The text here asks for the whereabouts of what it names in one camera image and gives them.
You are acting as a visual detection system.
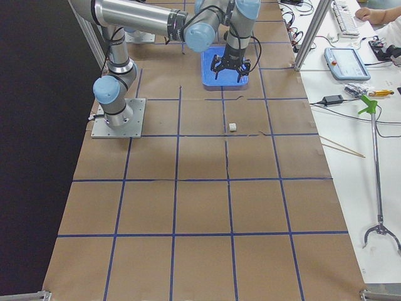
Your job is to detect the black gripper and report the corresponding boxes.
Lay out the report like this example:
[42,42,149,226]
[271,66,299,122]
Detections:
[211,55,251,83]

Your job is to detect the white block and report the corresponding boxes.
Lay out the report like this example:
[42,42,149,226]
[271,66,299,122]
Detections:
[229,123,237,132]

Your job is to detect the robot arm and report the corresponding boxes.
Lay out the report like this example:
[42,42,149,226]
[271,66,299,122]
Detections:
[71,1,261,137]

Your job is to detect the blue plastic tray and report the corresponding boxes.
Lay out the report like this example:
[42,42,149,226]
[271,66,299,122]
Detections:
[200,46,249,90]

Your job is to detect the person's hand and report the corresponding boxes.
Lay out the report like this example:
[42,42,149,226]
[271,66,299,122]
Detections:
[355,8,375,23]

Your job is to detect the black power adapter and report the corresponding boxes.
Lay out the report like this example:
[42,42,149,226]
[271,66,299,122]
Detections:
[322,95,344,107]

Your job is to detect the blue teach pendant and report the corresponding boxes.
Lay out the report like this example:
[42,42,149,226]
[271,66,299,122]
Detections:
[324,48,371,81]

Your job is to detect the white keyboard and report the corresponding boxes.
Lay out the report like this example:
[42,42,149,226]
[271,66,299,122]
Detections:
[331,0,360,39]

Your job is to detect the wooden chopstick pair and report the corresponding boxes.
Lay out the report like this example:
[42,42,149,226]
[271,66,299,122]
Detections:
[319,135,365,158]

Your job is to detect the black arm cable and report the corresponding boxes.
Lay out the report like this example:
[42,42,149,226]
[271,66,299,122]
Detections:
[236,34,263,68]

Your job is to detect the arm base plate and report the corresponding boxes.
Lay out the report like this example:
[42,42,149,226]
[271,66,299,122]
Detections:
[91,98,146,139]
[125,31,155,44]

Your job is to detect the aluminium frame post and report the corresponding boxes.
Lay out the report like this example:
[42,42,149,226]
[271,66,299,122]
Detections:
[293,0,331,71]

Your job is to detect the green handled reacher grabber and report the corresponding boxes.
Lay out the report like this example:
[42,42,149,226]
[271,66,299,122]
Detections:
[358,95,400,255]

